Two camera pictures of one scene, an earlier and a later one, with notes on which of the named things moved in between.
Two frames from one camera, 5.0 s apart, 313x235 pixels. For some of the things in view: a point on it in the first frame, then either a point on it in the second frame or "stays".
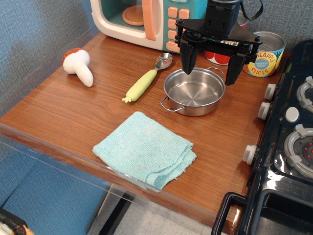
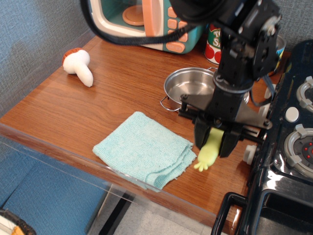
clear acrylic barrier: [56, 191] stays
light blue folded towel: [147, 151] stays
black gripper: [218, 31] -> [226, 105]
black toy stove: [280, 167] stays
